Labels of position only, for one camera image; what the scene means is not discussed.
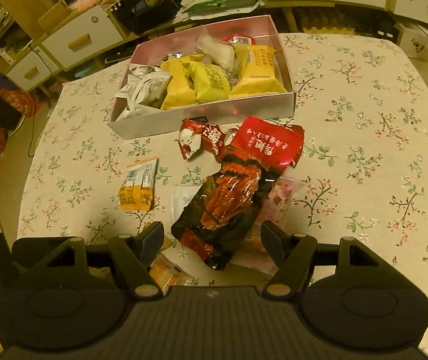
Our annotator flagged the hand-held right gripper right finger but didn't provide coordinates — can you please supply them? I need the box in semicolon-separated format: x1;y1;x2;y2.
262;220;381;297

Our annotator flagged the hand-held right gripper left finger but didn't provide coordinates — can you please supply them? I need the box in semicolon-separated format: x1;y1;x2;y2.
47;221;169;301

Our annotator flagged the orange biscuit packet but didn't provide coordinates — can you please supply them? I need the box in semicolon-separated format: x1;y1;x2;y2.
149;237;193;295

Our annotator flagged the pink clear snack packet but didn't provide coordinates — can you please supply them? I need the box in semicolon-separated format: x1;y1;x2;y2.
244;174;301;267

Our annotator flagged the translucent white snack packet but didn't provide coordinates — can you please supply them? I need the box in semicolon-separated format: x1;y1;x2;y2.
172;184;209;220

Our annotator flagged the yellow orange bar packet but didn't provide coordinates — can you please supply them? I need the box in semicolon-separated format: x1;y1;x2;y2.
119;157;159;211

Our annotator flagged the red snack packet white print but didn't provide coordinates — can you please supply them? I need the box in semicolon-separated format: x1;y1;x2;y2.
221;115;305;169

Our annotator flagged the red white cartoon snack packet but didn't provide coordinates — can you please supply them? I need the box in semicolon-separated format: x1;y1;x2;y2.
178;117;237;162

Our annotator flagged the pink cardboard box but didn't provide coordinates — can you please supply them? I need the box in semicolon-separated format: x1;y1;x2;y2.
108;14;296;140

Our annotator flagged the yellow snack packet orange print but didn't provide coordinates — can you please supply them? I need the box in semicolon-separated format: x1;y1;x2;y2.
230;43;289;96

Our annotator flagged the small brown white packet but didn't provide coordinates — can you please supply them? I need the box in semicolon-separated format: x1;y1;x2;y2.
129;64;162;76

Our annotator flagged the clear white snack packet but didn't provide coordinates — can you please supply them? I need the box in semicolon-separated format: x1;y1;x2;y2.
197;26;235;70

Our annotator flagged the small red snack packet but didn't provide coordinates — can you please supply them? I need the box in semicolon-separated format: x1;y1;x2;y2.
223;34;256;46

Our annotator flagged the floral tablecloth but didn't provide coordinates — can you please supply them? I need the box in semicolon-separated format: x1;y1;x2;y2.
17;32;428;346

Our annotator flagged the yellow egg foam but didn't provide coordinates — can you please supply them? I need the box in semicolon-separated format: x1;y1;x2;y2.
299;8;373;35

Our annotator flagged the black bag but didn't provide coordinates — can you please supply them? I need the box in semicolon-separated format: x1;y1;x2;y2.
114;0;183;33

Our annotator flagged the white cardboard box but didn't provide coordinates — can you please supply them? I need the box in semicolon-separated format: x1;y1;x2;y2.
397;22;428;61

